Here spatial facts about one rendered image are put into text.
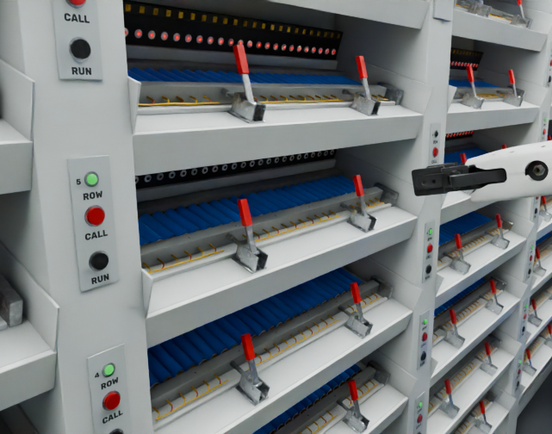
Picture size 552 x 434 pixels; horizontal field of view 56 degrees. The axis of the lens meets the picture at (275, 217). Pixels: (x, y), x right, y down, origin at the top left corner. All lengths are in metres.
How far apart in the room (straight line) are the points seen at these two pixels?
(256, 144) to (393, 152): 0.43
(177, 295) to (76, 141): 0.21
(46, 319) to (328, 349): 0.50
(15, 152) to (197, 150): 0.19
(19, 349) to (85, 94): 0.23
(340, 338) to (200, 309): 0.36
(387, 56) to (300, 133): 0.37
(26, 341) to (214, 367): 0.30
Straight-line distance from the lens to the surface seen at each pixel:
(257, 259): 0.66
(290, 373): 0.82
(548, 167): 0.56
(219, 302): 0.64
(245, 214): 0.67
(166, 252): 0.65
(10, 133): 0.49
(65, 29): 0.49
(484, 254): 1.46
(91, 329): 0.54
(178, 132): 0.55
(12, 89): 0.50
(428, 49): 1.00
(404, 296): 1.07
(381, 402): 1.12
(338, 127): 0.77
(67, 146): 0.49
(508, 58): 1.68
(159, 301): 0.59
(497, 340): 1.80
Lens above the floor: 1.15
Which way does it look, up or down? 13 degrees down
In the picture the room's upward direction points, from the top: 1 degrees counter-clockwise
